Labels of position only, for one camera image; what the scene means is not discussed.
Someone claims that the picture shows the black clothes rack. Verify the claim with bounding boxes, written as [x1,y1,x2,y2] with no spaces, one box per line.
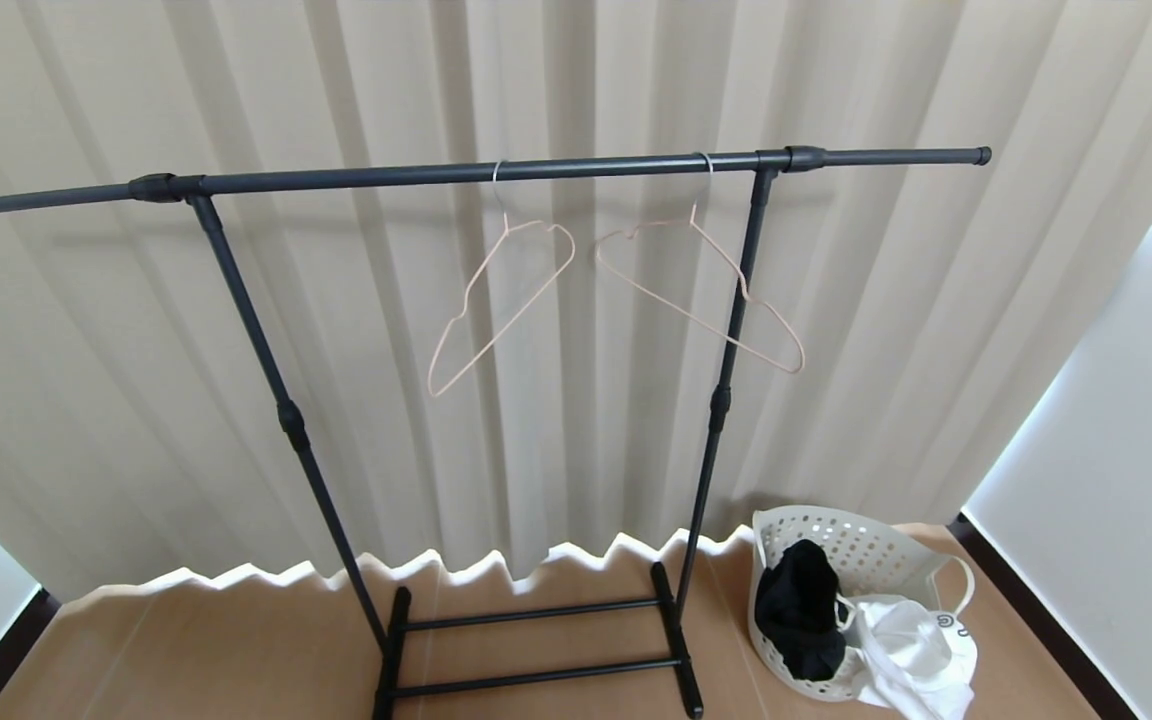
[0,145,993,720]

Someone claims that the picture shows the white printed t-shirt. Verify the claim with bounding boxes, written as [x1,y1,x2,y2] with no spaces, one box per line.
[834,594,980,720]

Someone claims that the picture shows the pink clothes hanger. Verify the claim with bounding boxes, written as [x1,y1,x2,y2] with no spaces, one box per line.
[594,152,806,376]
[426,160,577,399]

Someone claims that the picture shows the white laundry basket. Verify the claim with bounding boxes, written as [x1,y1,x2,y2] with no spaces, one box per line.
[748,505,977,703]

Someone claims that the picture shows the beige curtain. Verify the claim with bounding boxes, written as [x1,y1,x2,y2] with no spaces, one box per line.
[0,0,1152,606]

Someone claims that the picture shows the black shorts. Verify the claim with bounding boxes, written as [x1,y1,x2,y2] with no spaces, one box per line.
[753,539,850,684]

